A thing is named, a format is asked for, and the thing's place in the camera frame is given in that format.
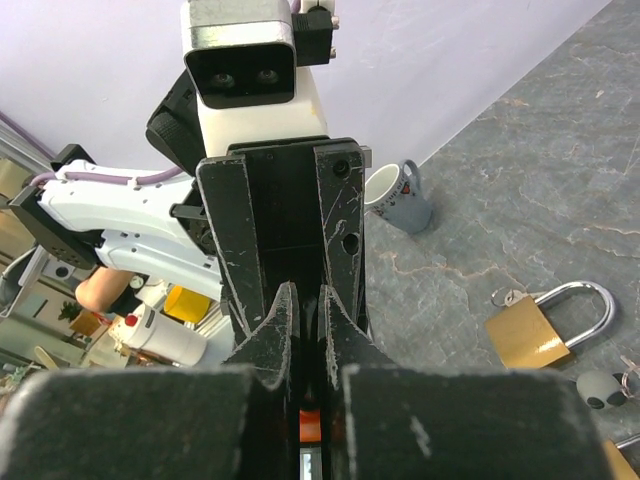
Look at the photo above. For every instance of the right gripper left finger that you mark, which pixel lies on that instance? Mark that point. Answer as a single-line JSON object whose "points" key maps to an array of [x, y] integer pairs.
{"points": [[234, 421]]}

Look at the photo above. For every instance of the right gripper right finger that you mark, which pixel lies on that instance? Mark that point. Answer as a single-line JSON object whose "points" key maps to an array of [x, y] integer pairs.
{"points": [[383, 421]]}

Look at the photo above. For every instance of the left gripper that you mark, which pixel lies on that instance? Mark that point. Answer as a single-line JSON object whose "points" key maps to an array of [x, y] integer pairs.
{"points": [[286, 210]]}

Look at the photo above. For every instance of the orange black padlock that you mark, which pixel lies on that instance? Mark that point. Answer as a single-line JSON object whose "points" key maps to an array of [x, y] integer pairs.
{"points": [[310, 426]]}

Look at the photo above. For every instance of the large brass padlock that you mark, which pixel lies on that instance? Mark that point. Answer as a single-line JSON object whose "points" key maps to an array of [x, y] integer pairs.
{"points": [[523, 336]]}

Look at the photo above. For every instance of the key of brass padlock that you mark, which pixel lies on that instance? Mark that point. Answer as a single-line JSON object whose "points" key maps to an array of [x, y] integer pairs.
{"points": [[505, 297]]}

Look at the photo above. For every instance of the small brass padlock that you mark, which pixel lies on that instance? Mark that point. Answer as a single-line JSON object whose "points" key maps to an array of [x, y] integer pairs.
{"points": [[620, 467]]}

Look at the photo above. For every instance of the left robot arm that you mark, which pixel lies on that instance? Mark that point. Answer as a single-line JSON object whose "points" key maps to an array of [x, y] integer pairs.
{"points": [[149, 223]]}

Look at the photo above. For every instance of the grey printed mug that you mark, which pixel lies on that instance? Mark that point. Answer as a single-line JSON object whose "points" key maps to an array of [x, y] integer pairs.
{"points": [[394, 193]]}

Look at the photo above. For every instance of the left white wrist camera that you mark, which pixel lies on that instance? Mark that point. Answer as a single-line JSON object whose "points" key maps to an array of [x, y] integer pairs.
{"points": [[250, 62]]}

